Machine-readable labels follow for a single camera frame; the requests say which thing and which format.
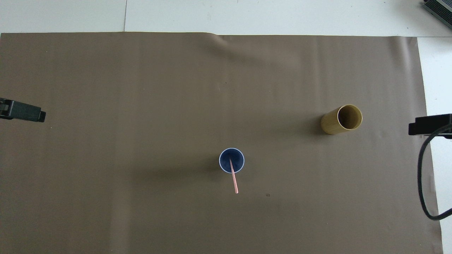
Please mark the blue cup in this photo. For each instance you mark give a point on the blue cup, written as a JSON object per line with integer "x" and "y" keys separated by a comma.
{"x": 224, "y": 159}

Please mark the bamboo cup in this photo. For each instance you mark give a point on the bamboo cup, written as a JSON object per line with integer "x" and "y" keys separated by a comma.
{"x": 329, "y": 124}

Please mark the grey ribbed metal box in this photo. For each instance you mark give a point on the grey ribbed metal box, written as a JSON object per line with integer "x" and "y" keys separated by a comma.
{"x": 440, "y": 7}

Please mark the pink chopstick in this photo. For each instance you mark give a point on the pink chopstick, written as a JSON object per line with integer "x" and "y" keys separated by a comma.
{"x": 234, "y": 180}

